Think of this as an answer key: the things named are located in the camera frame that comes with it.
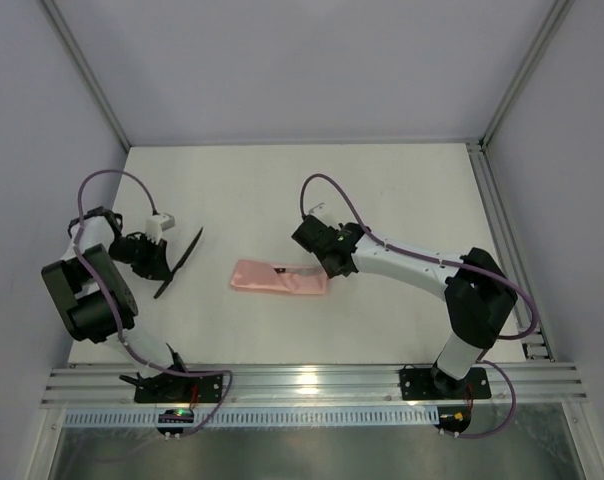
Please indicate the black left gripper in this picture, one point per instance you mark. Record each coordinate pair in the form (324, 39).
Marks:
(161, 260)

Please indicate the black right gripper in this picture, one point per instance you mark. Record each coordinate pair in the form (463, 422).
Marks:
(330, 265)

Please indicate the metal fork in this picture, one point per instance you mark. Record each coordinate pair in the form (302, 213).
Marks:
(301, 271)

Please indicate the pink satin napkin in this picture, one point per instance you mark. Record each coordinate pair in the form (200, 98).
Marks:
(260, 277)

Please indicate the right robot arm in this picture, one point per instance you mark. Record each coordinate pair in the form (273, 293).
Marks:
(478, 303)

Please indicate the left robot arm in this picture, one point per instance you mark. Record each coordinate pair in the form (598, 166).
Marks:
(91, 295)

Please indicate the left controller board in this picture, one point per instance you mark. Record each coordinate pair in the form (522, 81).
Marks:
(174, 422)

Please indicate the controller board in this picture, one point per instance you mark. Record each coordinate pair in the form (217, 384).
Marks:
(174, 422)
(452, 420)

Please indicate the right controller board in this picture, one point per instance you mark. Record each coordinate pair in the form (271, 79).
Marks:
(452, 420)

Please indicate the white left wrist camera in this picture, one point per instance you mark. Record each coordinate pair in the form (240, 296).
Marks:
(156, 225)

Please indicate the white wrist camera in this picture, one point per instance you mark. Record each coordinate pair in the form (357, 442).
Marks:
(156, 225)
(323, 213)

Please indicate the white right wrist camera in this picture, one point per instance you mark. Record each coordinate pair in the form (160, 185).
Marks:
(323, 213)

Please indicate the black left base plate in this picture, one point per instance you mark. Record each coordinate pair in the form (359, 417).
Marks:
(164, 388)

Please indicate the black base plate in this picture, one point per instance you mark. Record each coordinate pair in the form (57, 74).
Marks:
(164, 388)
(426, 383)

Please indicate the aluminium front rail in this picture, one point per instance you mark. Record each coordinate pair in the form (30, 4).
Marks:
(305, 385)

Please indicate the aluminium rail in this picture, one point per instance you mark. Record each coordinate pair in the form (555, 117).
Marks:
(536, 345)
(305, 385)

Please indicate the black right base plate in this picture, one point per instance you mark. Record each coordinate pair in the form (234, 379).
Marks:
(426, 383)

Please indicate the slotted cable duct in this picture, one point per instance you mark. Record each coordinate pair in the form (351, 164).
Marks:
(257, 417)

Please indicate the aluminium right side rail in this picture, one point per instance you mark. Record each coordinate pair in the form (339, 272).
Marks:
(536, 345)

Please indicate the left frame post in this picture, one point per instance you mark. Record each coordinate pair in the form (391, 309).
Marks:
(67, 38)

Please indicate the frame post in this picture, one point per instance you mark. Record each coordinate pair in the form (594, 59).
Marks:
(544, 35)
(67, 38)

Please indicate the right frame post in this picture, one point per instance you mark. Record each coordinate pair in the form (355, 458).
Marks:
(544, 35)

